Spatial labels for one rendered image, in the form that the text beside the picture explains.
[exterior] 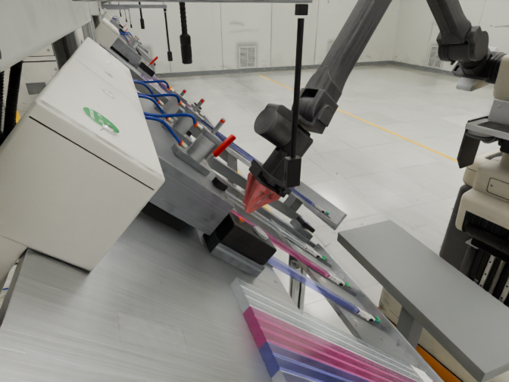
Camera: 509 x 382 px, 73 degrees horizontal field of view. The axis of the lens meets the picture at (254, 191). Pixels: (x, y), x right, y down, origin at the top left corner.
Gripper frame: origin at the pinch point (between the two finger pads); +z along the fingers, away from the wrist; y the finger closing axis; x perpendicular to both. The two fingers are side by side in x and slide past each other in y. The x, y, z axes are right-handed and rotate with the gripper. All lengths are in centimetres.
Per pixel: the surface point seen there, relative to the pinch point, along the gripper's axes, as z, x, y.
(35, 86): 21, -47, -85
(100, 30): -7, -38, -105
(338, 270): 2.7, 31.9, 4.2
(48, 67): 13, -47, -85
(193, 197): -6.3, -25.2, 27.5
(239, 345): -1.9, -21.4, 42.4
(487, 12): -440, 523, -498
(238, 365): -2.0, -22.5, 44.6
